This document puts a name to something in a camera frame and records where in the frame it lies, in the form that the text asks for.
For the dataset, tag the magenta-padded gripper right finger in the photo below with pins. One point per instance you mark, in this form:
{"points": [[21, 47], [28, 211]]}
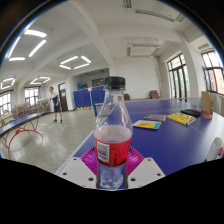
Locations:
{"points": [[146, 170]]}

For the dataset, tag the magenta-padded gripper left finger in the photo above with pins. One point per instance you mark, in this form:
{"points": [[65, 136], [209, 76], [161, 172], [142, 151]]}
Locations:
{"points": [[77, 170]]}

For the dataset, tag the clear red-labelled drink bottle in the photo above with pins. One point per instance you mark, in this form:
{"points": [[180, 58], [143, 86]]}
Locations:
{"points": [[113, 140]]}

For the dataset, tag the yellow and blue booklet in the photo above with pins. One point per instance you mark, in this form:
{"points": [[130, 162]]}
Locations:
{"points": [[146, 124]]}

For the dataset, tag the grey booklet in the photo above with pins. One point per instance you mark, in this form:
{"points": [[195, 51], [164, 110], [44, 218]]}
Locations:
{"points": [[155, 117]]}

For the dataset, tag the yellow book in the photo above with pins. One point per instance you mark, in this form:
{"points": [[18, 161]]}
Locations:
{"points": [[181, 118]]}

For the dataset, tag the blue framed low barrier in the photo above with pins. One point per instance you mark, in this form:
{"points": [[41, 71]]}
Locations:
{"points": [[97, 108]]}

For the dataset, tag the white mug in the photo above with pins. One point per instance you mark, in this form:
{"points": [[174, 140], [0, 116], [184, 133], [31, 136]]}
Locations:
{"points": [[213, 150]]}

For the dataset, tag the person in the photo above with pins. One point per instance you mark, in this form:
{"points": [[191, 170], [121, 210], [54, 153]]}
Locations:
{"points": [[55, 101]]}

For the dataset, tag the dark brown door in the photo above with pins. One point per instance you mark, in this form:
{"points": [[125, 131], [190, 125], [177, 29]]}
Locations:
{"points": [[63, 97]]}

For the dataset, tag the red-legged table tennis table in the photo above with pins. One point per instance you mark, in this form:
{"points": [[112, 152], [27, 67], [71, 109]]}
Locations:
{"points": [[20, 121]]}

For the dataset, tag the brown armchair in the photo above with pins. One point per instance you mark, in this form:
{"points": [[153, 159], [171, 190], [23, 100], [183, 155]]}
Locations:
{"points": [[126, 97], [154, 94]]}

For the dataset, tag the brown cardboard box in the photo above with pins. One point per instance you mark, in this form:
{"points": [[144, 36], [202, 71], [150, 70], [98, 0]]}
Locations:
{"points": [[206, 101]]}

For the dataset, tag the beige two-door cabinet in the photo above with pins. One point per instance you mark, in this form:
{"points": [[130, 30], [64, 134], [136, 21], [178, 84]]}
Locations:
{"points": [[219, 104]]}

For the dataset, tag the black-framed glass door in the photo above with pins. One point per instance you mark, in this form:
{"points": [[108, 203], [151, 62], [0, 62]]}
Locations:
{"points": [[178, 76]]}

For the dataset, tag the black-framed large window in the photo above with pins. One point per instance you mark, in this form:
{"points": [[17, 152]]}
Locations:
{"points": [[215, 73]]}

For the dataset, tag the group of ceiling lights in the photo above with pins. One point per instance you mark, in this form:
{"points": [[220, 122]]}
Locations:
{"points": [[35, 33]]}

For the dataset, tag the blue folding partition wall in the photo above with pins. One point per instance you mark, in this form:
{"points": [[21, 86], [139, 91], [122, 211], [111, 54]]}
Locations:
{"points": [[87, 96]]}

